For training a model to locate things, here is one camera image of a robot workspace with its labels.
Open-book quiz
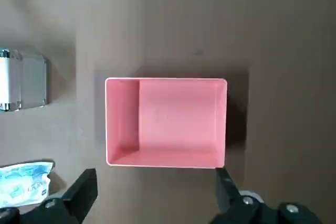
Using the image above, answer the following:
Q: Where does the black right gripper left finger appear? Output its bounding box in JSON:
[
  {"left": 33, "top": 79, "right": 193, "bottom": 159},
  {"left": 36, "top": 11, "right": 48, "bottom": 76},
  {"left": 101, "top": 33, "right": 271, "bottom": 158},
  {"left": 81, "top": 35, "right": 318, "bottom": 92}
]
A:
[{"left": 0, "top": 168, "right": 99, "bottom": 224}]

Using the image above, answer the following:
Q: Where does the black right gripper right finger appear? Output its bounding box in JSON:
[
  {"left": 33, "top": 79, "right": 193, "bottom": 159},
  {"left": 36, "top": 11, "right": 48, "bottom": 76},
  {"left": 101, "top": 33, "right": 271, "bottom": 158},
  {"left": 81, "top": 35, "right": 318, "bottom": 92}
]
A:
[{"left": 212, "top": 167, "right": 323, "bottom": 224}]

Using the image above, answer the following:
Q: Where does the silver aluminium case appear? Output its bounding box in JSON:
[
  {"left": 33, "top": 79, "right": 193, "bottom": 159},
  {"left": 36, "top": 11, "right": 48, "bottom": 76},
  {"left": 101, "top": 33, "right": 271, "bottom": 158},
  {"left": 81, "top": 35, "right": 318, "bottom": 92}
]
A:
[{"left": 0, "top": 48, "right": 50, "bottom": 112}]

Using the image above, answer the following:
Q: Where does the pink plastic box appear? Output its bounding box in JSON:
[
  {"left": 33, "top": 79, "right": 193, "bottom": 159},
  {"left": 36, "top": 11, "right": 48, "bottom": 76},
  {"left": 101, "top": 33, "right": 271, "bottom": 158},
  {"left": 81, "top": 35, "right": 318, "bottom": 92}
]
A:
[{"left": 104, "top": 77, "right": 228, "bottom": 169}]

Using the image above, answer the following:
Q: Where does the new mask packet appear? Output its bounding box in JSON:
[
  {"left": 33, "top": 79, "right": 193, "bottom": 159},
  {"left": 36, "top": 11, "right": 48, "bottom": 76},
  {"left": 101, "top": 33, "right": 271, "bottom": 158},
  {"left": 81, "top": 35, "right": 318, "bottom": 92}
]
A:
[{"left": 0, "top": 160, "right": 56, "bottom": 206}]

